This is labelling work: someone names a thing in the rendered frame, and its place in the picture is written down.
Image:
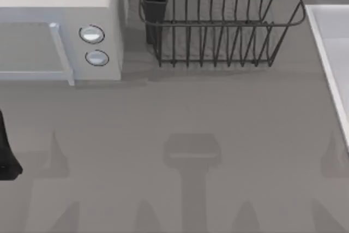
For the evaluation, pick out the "dark cutlery holder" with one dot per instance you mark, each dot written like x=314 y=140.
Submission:
x=155 y=1

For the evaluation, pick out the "small silver microwave knob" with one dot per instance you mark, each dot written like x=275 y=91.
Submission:
x=97 y=58

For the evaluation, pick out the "microwave oven door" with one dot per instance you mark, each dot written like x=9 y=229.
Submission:
x=24 y=50

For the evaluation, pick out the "white sink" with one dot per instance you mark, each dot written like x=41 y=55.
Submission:
x=331 y=42

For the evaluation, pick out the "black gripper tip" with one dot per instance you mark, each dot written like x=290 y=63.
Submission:
x=6 y=159

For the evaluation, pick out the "large silver microwave knob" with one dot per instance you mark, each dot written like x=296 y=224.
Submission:
x=91 y=34

